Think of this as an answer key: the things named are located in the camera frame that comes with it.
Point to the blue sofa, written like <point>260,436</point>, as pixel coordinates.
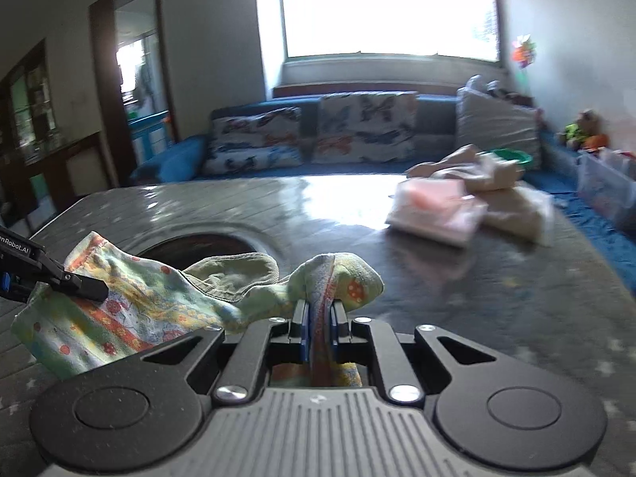
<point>435,132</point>

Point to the colourful pinwheel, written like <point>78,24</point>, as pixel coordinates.
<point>523,51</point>

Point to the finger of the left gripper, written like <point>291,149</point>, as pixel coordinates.
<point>59,279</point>

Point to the right butterfly cushion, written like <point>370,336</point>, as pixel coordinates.
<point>364,127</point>

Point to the left butterfly cushion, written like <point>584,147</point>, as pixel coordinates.
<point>241,144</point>

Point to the floral striped baby shirt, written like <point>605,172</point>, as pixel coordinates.
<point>150,302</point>

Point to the beige crumpled garment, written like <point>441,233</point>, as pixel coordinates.
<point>513,206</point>

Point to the pink plastic packet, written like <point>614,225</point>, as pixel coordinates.
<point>437,209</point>

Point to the green plastic bowl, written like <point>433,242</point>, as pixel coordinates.
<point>523,159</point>

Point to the clear plastic storage box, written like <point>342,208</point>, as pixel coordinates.
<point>607,184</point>

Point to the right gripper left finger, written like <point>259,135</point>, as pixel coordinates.
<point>264,345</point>

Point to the window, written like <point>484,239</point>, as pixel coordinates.
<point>298,29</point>

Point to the dark wooden cabinet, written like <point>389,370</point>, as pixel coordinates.
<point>36,182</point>

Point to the grey white pillow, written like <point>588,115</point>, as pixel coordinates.
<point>491,123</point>

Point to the butterfly cushion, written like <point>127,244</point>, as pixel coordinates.
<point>364,127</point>
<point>241,144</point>

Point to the round black induction cooktop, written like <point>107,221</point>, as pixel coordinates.
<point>183,251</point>

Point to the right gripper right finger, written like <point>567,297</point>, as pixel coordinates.
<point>374,344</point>

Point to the teddy bear plush toy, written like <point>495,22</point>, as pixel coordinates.
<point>584,134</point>

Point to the brown door frame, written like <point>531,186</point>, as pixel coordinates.
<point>133,87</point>

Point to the white plush toy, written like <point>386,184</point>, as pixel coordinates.
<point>482,85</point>

